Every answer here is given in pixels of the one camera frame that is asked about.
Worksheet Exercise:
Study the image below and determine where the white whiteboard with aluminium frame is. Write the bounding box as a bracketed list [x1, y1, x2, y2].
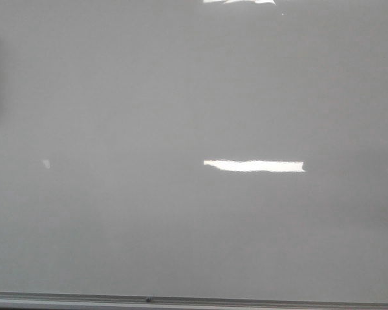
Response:
[0, 1, 388, 309]

